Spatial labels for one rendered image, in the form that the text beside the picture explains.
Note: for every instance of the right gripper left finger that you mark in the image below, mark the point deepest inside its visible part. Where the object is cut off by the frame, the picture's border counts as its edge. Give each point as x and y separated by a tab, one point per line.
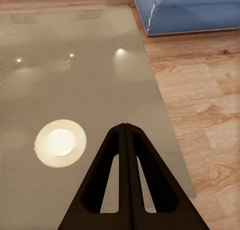
84	211

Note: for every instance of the coffee table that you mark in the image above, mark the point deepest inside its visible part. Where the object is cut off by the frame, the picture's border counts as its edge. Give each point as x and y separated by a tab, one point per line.
66	79

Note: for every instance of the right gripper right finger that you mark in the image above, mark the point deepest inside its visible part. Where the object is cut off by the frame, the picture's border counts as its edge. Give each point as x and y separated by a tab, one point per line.
174	210

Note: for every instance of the sofa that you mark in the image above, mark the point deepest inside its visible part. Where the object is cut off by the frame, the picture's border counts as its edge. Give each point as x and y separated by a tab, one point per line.
165	17

